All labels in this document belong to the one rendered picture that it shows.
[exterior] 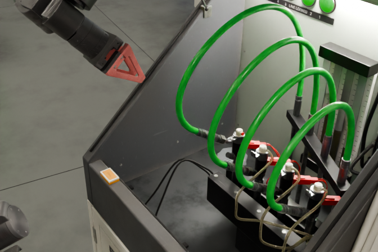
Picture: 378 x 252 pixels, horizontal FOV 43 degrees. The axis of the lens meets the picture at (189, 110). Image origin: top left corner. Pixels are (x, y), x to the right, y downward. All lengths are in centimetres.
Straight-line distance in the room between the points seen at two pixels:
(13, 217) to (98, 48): 32
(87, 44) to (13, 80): 310
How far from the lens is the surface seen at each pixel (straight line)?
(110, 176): 126
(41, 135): 321
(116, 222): 130
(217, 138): 108
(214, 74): 145
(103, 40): 87
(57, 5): 85
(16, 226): 82
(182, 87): 95
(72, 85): 375
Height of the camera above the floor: 175
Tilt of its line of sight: 32 degrees down
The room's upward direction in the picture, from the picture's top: 1 degrees clockwise
